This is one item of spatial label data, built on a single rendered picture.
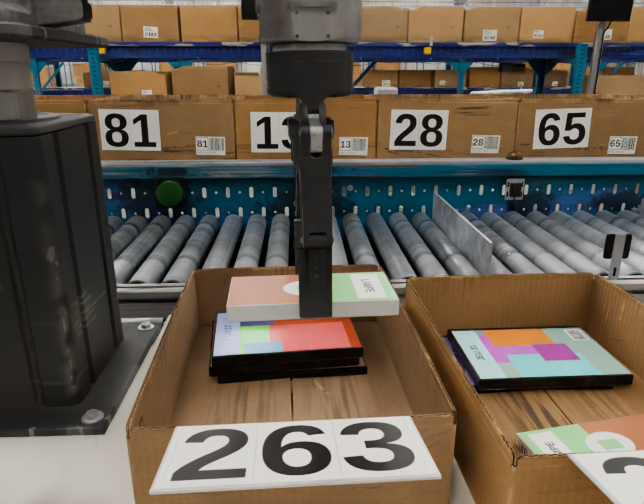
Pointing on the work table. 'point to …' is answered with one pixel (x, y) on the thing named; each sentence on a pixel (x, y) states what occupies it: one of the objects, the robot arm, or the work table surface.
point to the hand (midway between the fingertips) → (312, 271)
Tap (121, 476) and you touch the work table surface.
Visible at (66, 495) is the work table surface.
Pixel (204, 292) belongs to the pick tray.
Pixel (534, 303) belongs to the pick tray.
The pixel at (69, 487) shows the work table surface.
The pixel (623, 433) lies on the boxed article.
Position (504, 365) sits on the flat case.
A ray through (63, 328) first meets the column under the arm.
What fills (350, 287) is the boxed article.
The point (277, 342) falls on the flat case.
